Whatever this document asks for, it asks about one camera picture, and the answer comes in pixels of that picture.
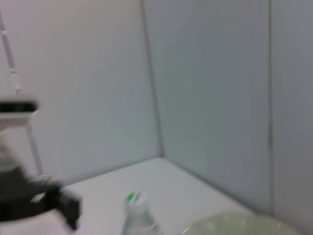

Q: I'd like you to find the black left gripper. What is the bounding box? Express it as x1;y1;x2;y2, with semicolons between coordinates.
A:
0;166;83;231

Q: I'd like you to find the clear water bottle green label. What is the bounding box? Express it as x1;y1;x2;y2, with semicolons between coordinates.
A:
122;190;161;235

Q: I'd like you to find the green glass fruit bowl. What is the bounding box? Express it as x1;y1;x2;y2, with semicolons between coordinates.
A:
180;211;304;235

